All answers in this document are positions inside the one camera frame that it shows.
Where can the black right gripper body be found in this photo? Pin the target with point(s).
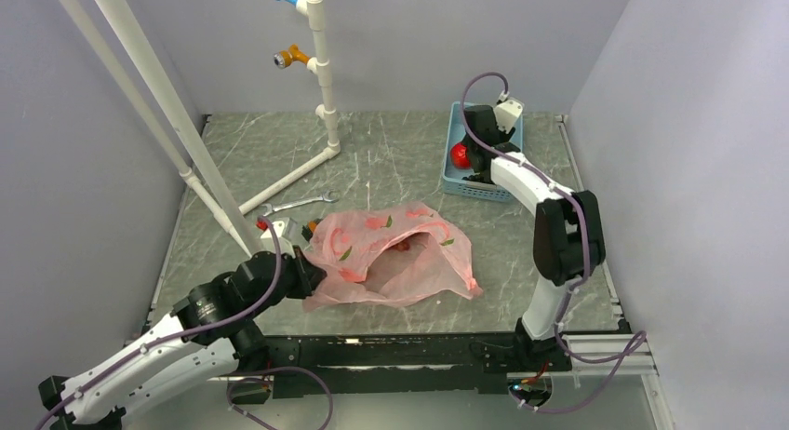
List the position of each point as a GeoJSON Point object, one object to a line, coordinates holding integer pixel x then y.
{"type": "Point", "coordinates": [504, 138]}

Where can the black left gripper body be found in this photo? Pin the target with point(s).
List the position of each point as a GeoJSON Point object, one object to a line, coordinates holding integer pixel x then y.
{"type": "Point", "coordinates": [295, 283]}

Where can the large red fake apple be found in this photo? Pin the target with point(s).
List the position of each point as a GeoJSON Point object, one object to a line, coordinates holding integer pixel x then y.
{"type": "Point", "coordinates": [458, 157]}

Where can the pink plastic bag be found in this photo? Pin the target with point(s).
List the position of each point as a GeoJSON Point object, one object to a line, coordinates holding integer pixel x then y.
{"type": "Point", "coordinates": [355, 248]}

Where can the red fake grape bunch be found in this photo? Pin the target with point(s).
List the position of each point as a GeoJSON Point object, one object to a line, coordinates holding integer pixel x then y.
{"type": "Point", "coordinates": [402, 246]}

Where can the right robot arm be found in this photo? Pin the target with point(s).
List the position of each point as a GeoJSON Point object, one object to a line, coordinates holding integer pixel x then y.
{"type": "Point", "coordinates": [568, 241]}

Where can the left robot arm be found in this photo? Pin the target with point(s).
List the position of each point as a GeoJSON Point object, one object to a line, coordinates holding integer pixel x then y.
{"type": "Point", "coordinates": [209, 332]}

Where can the black orange hex key set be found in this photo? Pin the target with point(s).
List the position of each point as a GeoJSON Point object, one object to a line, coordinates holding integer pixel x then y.
{"type": "Point", "coordinates": [309, 228]}

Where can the light blue plastic basket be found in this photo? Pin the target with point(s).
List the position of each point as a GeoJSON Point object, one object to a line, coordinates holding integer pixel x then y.
{"type": "Point", "coordinates": [453, 181]}

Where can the silver open-end wrench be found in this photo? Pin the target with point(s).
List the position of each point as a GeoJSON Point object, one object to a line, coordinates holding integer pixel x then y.
{"type": "Point", "coordinates": [327, 197]}

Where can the white diagonal support pole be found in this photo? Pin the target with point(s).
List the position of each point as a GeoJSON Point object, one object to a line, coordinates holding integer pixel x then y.
{"type": "Point", "coordinates": [202, 176]}

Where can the orange hook on pipe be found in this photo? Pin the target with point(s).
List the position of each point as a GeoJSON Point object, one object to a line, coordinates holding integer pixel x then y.
{"type": "Point", "coordinates": [287, 57]}

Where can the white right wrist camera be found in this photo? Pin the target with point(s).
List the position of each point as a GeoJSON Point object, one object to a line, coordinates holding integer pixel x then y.
{"type": "Point", "coordinates": [507, 114]}

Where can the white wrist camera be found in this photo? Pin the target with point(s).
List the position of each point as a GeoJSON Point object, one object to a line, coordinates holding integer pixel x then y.
{"type": "Point", "coordinates": [507, 114]}
{"type": "Point", "coordinates": [286, 231]}

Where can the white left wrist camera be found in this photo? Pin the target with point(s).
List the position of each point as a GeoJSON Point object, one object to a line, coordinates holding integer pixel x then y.
{"type": "Point", "coordinates": [286, 231]}

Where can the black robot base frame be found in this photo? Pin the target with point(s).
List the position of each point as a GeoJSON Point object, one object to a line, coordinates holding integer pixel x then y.
{"type": "Point", "coordinates": [484, 362]}

